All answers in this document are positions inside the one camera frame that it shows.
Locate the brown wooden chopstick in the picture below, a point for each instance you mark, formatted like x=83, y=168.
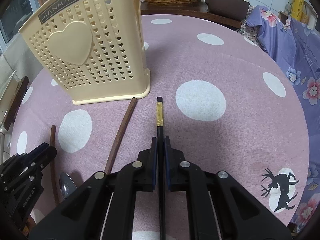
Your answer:
x=52, y=167
x=119, y=136

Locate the steel spoon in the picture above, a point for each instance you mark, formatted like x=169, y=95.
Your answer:
x=67, y=185

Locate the yellow roll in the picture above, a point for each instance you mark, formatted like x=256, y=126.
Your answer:
x=297, y=9

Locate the cream cooking pot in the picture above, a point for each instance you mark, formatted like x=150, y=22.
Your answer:
x=8, y=91

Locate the pink polka dot tablecloth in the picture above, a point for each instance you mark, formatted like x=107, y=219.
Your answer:
x=227, y=106

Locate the dark wooden chair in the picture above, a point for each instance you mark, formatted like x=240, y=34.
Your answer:
x=19, y=95

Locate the purple floral cloth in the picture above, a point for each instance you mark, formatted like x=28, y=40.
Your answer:
x=295, y=48

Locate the white brown rice cooker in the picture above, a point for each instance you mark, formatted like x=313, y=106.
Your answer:
x=233, y=9

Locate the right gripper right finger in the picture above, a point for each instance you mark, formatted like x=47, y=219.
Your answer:
x=218, y=206

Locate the cream plastic utensil holder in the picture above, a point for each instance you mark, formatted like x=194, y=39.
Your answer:
x=94, y=49

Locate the black gold chopstick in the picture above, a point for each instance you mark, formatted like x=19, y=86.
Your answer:
x=161, y=166

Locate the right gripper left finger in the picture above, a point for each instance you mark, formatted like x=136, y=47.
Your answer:
x=103, y=206

